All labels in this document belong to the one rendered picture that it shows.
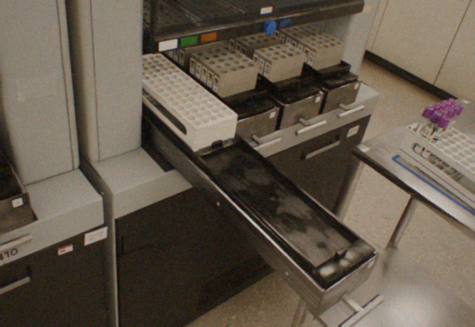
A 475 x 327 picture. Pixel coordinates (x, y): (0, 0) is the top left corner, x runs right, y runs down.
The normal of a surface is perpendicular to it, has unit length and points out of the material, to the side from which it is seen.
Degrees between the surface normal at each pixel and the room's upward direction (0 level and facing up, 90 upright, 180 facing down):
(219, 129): 90
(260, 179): 0
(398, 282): 0
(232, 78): 90
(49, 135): 90
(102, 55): 90
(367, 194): 0
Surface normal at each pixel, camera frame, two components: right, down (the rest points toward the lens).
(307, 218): 0.14, -0.79
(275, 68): 0.62, 0.54
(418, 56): -0.78, 0.29
